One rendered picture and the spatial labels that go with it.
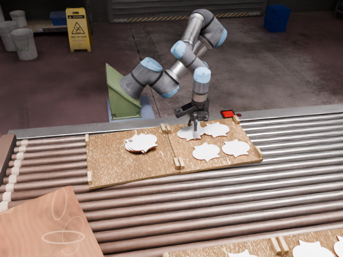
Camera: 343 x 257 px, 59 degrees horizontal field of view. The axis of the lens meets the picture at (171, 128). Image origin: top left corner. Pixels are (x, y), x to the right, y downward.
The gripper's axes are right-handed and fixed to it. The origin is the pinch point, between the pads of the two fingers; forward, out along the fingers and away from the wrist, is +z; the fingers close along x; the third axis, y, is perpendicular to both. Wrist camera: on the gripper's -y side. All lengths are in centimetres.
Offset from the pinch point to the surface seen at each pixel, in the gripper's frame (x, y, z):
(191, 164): -22.1, -6.1, 1.9
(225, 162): -24.2, 10.1, 1.3
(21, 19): 421, -156, 70
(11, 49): 355, -165, 93
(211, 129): 0.3, 11.5, 0.0
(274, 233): -63, 15, 3
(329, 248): -73, 31, 1
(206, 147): -12.6, 4.8, 0.5
